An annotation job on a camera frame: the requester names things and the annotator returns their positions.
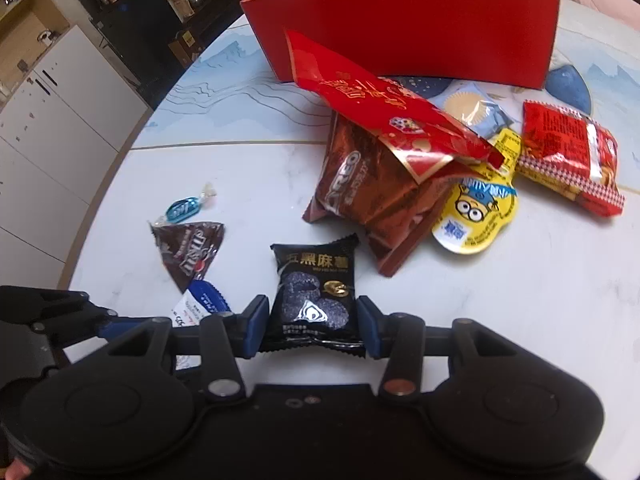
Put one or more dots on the red checkered snack packet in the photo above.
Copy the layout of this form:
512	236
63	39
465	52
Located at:
560	140

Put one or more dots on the brown cookie bag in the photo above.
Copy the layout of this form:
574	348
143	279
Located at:
370	195

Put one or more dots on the silver foil snack packet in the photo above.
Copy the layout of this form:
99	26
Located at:
312	280

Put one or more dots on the blue white biscuit packet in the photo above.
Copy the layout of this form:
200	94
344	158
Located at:
200	300

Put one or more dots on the red cardboard box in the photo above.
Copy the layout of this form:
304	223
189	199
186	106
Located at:
400	35

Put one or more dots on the yellow cartoon jelly cup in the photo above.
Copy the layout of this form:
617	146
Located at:
475	215

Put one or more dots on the black cabinet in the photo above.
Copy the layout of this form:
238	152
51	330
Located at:
135	30

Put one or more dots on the blue white moon packet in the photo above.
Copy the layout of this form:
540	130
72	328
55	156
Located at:
470	105

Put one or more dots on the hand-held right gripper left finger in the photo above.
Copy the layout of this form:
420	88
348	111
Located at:
257	322

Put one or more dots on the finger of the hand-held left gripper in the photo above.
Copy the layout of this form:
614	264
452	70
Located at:
50	305
112	331

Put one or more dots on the small yellow snack packet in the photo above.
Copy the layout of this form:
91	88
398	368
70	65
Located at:
509	147

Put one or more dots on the large red snack bag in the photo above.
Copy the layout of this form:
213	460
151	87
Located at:
360	95

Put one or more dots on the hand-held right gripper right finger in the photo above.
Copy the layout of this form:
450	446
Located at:
367	327

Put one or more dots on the white cabinet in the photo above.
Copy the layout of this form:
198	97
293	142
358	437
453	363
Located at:
50	125

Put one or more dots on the blue candy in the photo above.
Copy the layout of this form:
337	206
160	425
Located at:
182	208

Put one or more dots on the cardboard box with yellow label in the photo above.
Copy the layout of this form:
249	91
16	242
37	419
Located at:
182	46

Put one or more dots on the wooden shelf unit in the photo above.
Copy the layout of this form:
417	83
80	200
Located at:
25	35

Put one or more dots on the kraft paper bag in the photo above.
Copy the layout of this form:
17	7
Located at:
180	4

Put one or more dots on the dark wooden sideboard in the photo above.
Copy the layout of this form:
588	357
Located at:
225	5

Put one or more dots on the brown triangular chocolate packet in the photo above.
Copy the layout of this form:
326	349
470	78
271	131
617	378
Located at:
190	252

